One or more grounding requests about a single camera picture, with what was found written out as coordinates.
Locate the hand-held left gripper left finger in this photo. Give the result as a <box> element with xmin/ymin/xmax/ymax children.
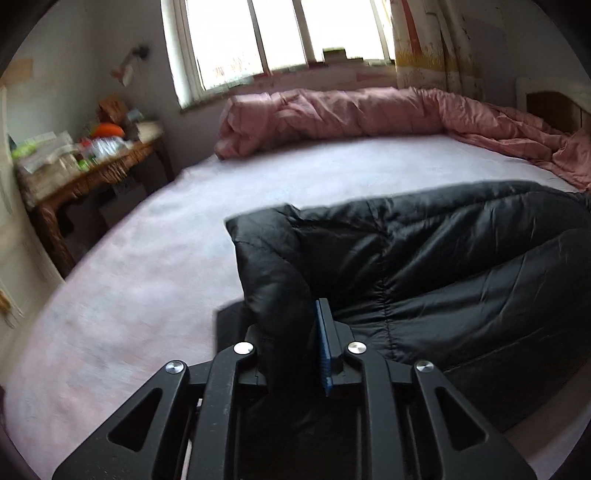
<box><xmin>52</xmin><ymin>325</ymin><xmax>273</xmax><ymax>480</ymax></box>

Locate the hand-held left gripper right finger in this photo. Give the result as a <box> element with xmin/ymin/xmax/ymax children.
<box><xmin>316</xmin><ymin>298</ymin><xmax>539</xmax><ymax>480</ymax></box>

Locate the black puffer jacket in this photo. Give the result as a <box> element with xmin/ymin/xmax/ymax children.
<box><xmin>215</xmin><ymin>181</ymin><xmax>591</xmax><ymax>480</ymax></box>

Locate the bed with pale pink sheet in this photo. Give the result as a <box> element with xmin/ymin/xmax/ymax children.
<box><xmin>0</xmin><ymin>131</ymin><xmax>591</xmax><ymax>480</ymax></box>

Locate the grey box under table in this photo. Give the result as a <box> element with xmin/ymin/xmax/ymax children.
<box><xmin>99</xmin><ymin>182</ymin><xmax>148</xmax><ymax>227</ymax></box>

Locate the carved wooden table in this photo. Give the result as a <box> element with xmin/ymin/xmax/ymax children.
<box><xmin>28</xmin><ymin>136</ymin><xmax>176</xmax><ymax>278</ymax></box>

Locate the pink quilt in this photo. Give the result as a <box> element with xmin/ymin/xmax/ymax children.
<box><xmin>215</xmin><ymin>87</ymin><xmax>591</xmax><ymax>193</ymax></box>

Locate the stack of folded papers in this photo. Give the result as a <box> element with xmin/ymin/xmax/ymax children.
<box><xmin>11</xmin><ymin>130</ymin><xmax>81</xmax><ymax>204</ymax></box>

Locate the brown plush toy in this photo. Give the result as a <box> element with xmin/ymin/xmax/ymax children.
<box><xmin>97</xmin><ymin>95</ymin><xmax>130</xmax><ymax>123</ymax></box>

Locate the window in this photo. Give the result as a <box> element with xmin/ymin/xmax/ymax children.
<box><xmin>159</xmin><ymin>0</ymin><xmax>400</xmax><ymax>112</ymax></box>

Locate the patterned curtain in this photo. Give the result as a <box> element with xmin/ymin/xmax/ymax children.
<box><xmin>390</xmin><ymin>0</ymin><xmax>485</xmax><ymax>100</ymax></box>

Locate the wooden headboard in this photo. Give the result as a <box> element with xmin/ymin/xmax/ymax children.
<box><xmin>515</xmin><ymin>76</ymin><xmax>591</xmax><ymax>134</ymax></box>

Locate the cardboard box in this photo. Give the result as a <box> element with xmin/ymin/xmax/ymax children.
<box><xmin>0</xmin><ymin>58</ymin><xmax>35</xmax><ymax>86</ymax></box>

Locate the wall lamp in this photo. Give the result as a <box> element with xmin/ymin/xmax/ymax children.
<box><xmin>112</xmin><ymin>44</ymin><xmax>151</xmax><ymax>88</ymax></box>

